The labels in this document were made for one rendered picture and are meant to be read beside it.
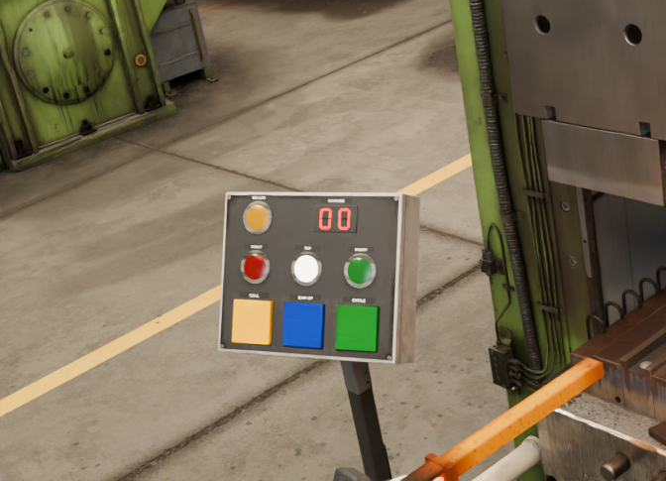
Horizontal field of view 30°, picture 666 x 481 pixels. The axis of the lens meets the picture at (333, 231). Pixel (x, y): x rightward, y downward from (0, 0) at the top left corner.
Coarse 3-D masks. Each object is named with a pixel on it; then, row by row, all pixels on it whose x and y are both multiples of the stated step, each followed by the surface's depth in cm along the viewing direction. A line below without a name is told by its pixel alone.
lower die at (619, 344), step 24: (648, 312) 197; (600, 336) 194; (624, 336) 190; (648, 336) 189; (576, 360) 191; (600, 360) 186; (624, 360) 182; (600, 384) 189; (624, 384) 184; (648, 384) 180; (648, 408) 182
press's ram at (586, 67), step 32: (512, 0) 170; (544, 0) 166; (576, 0) 162; (608, 0) 158; (640, 0) 154; (512, 32) 173; (544, 32) 169; (576, 32) 164; (608, 32) 160; (640, 32) 156; (512, 64) 175; (544, 64) 171; (576, 64) 166; (608, 64) 162; (640, 64) 158; (544, 96) 173; (576, 96) 168; (608, 96) 164; (640, 96) 160; (608, 128) 166; (640, 128) 162
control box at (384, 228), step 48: (240, 192) 217; (288, 192) 213; (336, 192) 209; (384, 192) 205; (240, 240) 216; (288, 240) 212; (336, 240) 208; (384, 240) 204; (240, 288) 216; (288, 288) 211; (336, 288) 207; (384, 288) 203; (384, 336) 203
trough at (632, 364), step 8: (664, 336) 187; (656, 344) 186; (664, 344) 187; (640, 352) 184; (648, 352) 185; (656, 352) 185; (664, 352) 185; (632, 360) 183; (640, 360) 184; (648, 360) 184; (632, 368) 183; (640, 368) 182
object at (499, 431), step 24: (552, 384) 170; (576, 384) 171; (528, 408) 166; (552, 408) 168; (480, 432) 163; (504, 432) 163; (432, 456) 159; (456, 456) 159; (480, 456) 160; (408, 480) 155; (432, 480) 155; (456, 480) 157
